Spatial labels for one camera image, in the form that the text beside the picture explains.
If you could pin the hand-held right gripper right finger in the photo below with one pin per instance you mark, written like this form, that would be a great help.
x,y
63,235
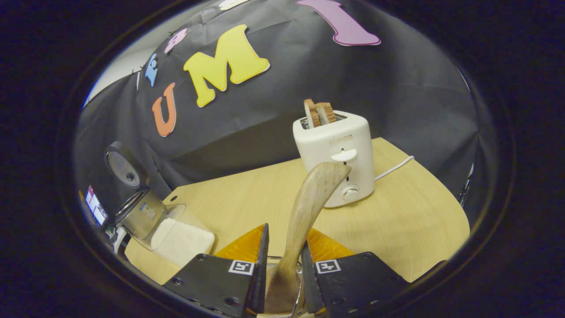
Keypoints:
x,y
348,282

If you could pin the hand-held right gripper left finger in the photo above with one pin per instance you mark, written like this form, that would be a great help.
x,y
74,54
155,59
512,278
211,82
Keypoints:
x,y
220,282

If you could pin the wooden spoon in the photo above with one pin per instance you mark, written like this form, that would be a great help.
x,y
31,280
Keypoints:
x,y
309,198

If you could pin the grey silver rice cooker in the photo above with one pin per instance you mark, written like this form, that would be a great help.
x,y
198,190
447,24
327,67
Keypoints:
x,y
141,216

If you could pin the white side table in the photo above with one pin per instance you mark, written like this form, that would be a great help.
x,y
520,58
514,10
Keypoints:
x,y
118,238

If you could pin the white toaster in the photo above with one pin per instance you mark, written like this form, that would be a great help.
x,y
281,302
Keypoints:
x,y
326,154

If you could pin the computer monitor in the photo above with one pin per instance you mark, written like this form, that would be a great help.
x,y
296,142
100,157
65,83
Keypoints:
x,y
96,206

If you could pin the brown bread slice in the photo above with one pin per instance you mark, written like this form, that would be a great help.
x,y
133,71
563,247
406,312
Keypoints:
x,y
327,112
311,112

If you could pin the black backdrop cloth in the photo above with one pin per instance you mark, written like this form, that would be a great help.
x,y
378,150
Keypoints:
x,y
397,88

